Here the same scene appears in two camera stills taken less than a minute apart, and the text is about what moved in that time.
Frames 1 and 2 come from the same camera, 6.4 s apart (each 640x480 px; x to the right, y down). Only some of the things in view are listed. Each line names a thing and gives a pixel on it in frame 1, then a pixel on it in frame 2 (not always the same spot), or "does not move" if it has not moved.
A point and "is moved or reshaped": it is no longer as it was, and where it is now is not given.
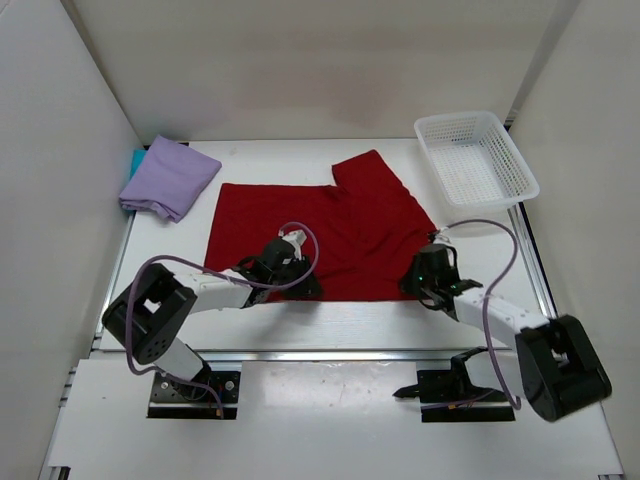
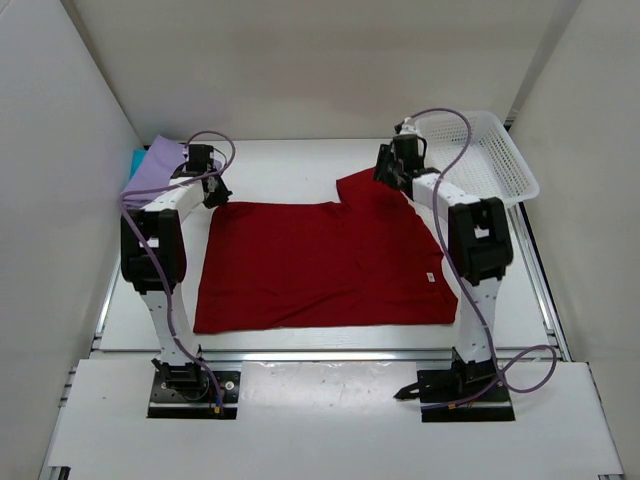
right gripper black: (408, 285) -> (382, 176)
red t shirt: (366, 228) is moved or reshaped
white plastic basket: (478, 166) does not move
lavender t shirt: (168, 179) does not move
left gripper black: (307, 288) -> (221, 198)
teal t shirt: (137, 157) does not move
